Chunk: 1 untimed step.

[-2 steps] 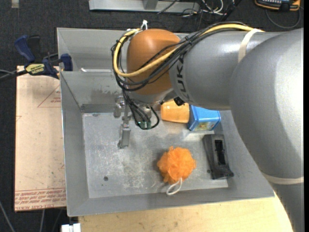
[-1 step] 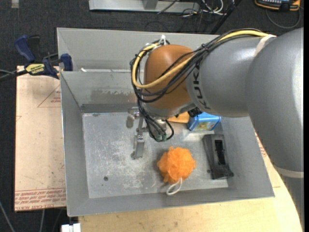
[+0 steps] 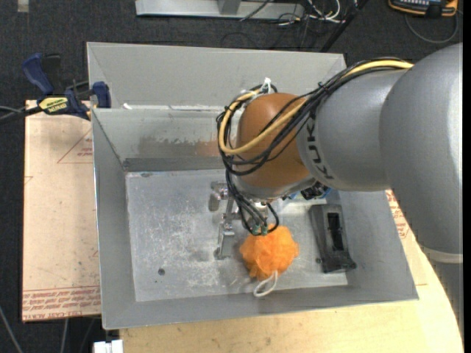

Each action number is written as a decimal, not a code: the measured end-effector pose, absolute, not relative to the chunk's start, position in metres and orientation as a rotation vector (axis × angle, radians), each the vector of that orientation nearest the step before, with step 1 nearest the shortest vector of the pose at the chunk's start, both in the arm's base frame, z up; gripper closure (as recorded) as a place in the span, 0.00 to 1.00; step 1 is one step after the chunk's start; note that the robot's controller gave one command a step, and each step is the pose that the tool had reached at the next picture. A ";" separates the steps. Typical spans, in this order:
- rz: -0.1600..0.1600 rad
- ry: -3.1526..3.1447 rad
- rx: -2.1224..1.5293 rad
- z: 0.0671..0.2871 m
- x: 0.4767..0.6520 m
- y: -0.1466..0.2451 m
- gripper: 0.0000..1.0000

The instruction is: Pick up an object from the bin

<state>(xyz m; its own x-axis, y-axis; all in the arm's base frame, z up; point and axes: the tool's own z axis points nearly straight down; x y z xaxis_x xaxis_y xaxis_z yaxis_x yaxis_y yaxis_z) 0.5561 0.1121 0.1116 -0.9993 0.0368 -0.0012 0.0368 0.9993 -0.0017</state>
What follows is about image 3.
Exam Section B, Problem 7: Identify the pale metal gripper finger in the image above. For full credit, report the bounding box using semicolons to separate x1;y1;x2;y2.
215;221;227;260
225;229;238;260

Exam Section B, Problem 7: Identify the orange mesh bath sponge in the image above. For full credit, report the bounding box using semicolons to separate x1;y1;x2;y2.
238;224;300;298

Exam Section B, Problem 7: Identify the grey metal bin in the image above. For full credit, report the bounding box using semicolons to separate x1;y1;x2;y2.
86;41;419;331

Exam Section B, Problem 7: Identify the black stapler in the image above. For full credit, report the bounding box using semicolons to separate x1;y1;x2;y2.
308;204;358;274

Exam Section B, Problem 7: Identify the brown cardboard board red print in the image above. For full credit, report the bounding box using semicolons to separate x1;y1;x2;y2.
21;99;430;323

